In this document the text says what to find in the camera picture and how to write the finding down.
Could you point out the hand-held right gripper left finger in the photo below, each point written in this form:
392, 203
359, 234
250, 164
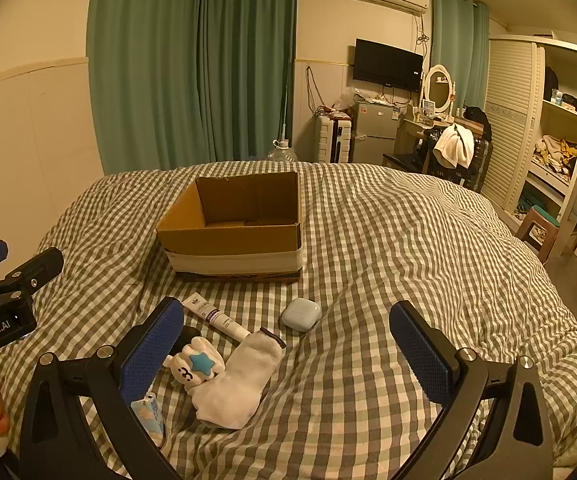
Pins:
152, 355

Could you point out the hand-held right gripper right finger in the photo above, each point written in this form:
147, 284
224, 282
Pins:
422, 355

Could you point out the small black object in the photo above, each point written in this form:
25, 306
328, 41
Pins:
189, 334

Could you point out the white plush toy blue star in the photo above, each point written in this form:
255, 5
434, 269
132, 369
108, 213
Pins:
196, 365

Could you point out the blue white tissue packet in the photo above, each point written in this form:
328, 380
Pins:
149, 415

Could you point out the white cream tube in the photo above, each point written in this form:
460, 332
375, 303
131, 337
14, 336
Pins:
216, 316

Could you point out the white sock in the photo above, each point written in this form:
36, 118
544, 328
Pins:
241, 385

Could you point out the light blue earbuds case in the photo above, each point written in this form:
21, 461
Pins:
300, 314

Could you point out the cardboard box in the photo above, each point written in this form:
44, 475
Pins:
233, 250

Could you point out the green white checkered blanket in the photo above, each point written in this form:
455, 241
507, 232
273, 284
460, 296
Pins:
368, 260

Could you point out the small wooden stool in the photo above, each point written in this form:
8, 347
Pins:
538, 230

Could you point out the dark chair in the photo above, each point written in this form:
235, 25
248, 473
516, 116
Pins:
461, 172

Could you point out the white towel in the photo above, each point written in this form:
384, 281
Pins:
454, 145

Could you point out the dressing table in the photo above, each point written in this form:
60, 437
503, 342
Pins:
413, 132

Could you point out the small grey fridge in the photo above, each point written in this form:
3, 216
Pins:
374, 132

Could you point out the white suitcase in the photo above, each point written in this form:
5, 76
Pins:
333, 137

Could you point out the large clear water bottle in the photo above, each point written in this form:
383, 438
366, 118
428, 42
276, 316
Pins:
282, 152

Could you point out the black bag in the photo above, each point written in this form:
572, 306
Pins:
478, 119

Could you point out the wide green curtain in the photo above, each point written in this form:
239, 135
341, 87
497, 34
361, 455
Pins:
193, 65

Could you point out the white open wardrobe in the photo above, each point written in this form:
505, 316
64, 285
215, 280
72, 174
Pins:
533, 125

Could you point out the white oval vanity mirror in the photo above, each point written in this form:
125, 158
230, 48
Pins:
440, 89

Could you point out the narrow green curtain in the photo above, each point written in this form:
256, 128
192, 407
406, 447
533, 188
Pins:
458, 50

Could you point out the black wall television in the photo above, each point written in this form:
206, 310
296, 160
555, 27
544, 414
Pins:
387, 65

